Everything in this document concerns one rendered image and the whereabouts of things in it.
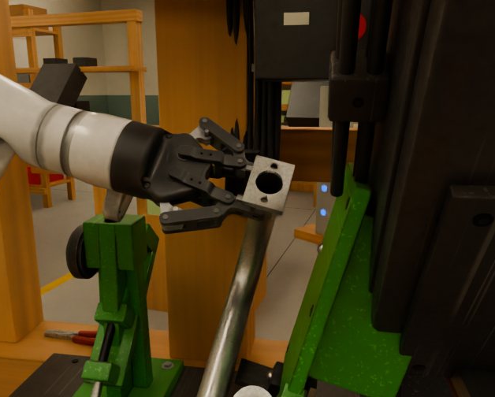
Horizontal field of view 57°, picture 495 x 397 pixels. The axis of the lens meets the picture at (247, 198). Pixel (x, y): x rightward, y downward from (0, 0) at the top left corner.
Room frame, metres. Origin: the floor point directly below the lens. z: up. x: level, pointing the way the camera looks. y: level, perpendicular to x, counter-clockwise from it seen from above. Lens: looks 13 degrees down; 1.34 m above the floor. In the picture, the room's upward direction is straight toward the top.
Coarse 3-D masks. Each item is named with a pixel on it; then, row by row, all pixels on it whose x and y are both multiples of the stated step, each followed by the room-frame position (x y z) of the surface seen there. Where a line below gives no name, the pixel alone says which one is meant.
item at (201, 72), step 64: (0, 0) 0.83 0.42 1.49; (192, 0) 0.71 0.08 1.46; (0, 64) 0.81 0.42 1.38; (192, 64) 0.71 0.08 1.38; (192, 128) 0.71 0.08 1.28; (0, 192) 0.78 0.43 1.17; (0, 256) 0.77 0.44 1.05; (192, 256) 0.71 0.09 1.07; (0, 320) 0.77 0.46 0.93; (192, 320) 0.71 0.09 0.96
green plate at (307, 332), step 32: (352, 192) 0.31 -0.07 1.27; (352, 224) 0.31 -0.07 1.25; (320, 256) 0.39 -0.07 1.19; (352, 256) 0.32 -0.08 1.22; (320, 288) 0.31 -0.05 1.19; (352, 288) 0.32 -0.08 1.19; (320, 320) 0.31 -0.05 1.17; (352, 320) 0.32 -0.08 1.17; (288, 352) 0.39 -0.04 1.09; (320, 352) 0.32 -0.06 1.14; (352, 352) 0.32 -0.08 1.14; (384, 352) 0.31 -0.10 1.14; (288, 384) 0.31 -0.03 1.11; (352, 384) 0.32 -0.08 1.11; (384, 384) 0.31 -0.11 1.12
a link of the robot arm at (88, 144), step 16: (80, 128) 0.44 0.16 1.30; (96, 128) 0.44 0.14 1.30; (112, 128) 0.44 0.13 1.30; (64, 144) 0.44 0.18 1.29; (80, 144) 0.44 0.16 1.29; (96, 144) 0.43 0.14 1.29; (112, 144) 0.43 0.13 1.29; (64, 160) 0.44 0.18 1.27; (80, 160) 0.44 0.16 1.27; (96, 160) 0.43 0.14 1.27; (80, 176) 0.45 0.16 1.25; (96, 176) 0.44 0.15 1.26; (112, 192) 0.48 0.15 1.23; (112, 208) 0.48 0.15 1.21
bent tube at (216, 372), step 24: (264, 168) 0.44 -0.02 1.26; (288, 168) 0.44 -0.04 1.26; (264, 192) 0.47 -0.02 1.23; (264, 240) 0.49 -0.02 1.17; (240, 264) 0.50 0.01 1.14; (240, 288) 0.48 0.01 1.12; (240, 312) 0.46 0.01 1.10; (216, 336) 0.45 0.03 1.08; (240, 336) 0.45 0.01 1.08; (216, 360) 0.42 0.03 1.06; (216, 384) 0.41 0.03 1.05
